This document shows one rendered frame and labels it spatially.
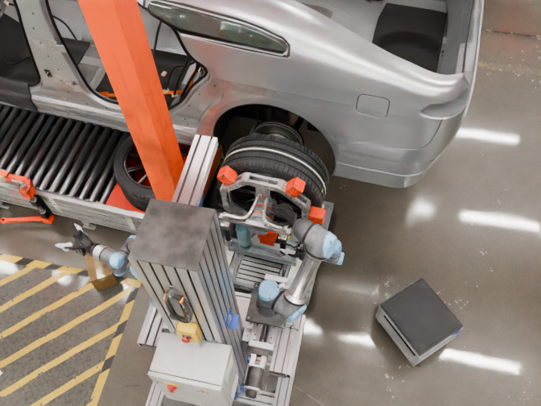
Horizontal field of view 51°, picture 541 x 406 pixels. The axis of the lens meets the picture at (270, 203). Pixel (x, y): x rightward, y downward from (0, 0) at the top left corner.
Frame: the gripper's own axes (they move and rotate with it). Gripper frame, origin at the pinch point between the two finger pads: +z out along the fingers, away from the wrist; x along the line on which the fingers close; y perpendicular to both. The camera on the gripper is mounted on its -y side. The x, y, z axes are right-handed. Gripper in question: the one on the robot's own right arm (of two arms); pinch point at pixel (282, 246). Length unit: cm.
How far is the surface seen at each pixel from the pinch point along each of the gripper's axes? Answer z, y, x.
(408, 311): -81, -49, 0
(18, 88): 202, 14, -64
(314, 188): -10.6, 19.5, -31.5
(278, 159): 12, 35, -36
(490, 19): -118, -83, -324
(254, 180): 21.8, 29.1, -21.9
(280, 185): 6.9, 29.1, -22.4
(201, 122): 68, 21, -61
